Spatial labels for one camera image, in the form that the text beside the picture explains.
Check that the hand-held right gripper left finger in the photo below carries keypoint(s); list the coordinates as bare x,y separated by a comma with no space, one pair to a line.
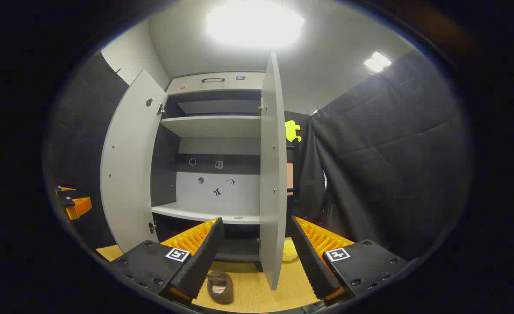
202,257

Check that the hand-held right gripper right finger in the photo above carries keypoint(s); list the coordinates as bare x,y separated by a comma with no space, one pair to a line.
313,261

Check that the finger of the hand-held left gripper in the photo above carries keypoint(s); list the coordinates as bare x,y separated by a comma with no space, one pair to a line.
80,207
65,197

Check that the yellow plush toy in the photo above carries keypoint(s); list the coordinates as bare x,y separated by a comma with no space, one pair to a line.
289,252

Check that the black backdrop cloth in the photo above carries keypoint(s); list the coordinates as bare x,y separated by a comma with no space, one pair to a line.
304,174

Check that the brown fuzzy shoe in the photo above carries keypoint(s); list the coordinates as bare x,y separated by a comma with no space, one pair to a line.
220,288

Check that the grey cabinet door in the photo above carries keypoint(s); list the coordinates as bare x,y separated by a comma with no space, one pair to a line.
273,174
130,165

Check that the small ceiling light panel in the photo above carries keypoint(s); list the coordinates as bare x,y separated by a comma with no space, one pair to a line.
376,62

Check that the black quilted cloth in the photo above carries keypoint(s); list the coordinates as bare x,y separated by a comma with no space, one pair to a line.
86,117
392,152

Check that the large ceiling light panel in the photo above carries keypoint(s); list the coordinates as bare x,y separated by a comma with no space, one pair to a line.
254,24

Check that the grey shoe cabinet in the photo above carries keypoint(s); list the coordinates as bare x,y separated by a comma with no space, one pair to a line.
213,126

